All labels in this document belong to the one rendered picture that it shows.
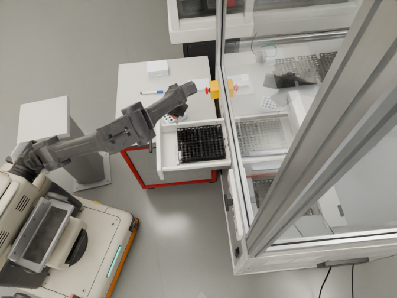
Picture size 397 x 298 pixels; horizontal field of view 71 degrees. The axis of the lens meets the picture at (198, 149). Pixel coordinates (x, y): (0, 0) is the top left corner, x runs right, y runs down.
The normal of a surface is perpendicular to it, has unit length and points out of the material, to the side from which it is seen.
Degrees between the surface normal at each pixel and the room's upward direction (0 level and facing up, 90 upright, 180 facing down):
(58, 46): 0
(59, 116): 0
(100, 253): 0
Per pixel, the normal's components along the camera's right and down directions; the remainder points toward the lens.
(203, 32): 0.09, 0.87
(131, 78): -0.04, -0.48
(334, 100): -1.00, 0.10
